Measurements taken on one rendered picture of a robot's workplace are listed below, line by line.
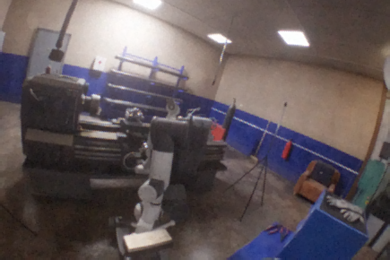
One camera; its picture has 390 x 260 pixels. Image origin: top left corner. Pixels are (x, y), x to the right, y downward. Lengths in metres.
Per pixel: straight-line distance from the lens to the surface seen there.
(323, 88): 4.92
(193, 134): 0.80
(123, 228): 1.74
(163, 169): 0.67
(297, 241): 0.94
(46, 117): 1.77
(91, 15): 5.06
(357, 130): 4.73
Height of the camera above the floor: 1.56
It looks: 8 degrees down
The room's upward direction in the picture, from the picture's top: 17 degrees clockwise
